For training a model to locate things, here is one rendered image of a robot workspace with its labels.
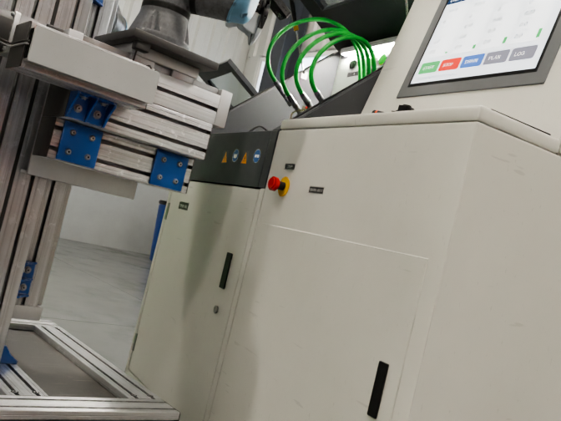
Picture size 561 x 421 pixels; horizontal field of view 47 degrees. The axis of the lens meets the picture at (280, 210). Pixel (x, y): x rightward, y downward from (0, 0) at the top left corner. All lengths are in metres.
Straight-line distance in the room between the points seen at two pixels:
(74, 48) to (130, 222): 7.82
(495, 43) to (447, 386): 0.82
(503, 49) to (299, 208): 0.59
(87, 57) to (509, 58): 0.90
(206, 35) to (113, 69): 8.36
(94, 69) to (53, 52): 0.09
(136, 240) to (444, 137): 8.12
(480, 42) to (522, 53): 0.16
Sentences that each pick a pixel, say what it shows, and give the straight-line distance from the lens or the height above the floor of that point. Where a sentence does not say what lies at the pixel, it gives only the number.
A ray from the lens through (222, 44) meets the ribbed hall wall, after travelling 9.84.
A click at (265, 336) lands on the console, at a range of 1.58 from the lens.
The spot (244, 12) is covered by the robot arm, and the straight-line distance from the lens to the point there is 1.57.
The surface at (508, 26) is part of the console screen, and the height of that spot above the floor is 1.27.
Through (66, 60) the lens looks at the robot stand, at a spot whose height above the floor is 0.90.
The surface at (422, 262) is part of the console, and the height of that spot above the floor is 0.69.
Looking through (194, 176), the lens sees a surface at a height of 0.80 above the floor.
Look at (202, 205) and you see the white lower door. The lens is 2.06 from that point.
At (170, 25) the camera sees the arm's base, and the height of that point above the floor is 1.09.
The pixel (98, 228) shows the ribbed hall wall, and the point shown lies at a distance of 8.93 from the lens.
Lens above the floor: 0.68
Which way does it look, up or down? 2 degrees up
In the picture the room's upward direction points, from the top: 14 degrees clockwise
